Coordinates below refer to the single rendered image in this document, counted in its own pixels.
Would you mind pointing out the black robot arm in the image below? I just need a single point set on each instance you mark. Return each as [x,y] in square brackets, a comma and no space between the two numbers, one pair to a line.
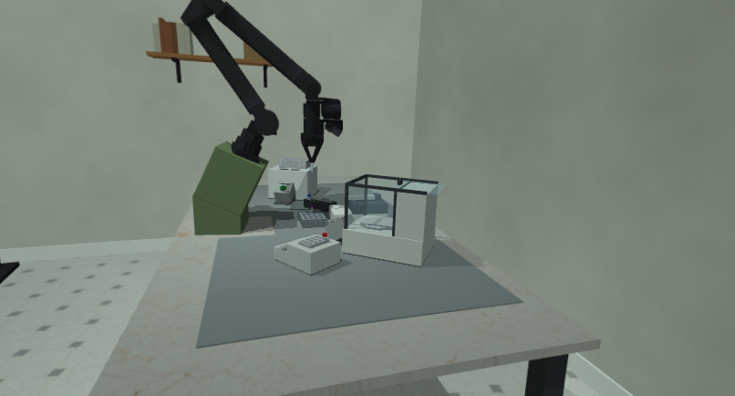
[249,143]

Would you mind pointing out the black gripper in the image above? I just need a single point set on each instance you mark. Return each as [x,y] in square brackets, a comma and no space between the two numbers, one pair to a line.
[309,131]

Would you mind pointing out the grey bench mat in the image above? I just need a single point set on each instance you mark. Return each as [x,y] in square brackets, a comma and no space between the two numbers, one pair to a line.
[251,295]

